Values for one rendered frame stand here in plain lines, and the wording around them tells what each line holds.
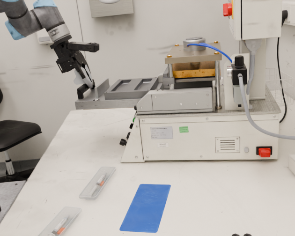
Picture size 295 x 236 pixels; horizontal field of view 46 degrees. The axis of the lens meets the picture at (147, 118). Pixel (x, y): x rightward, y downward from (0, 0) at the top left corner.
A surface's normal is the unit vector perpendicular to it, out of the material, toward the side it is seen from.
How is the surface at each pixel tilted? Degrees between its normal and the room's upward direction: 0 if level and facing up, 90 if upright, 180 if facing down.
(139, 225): 0
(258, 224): 0
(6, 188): 0
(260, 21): 90
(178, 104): 90
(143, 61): 90
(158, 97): 90
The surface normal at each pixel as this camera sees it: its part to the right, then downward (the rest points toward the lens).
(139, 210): -0.10, -0.94
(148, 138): -0.18, 0.34
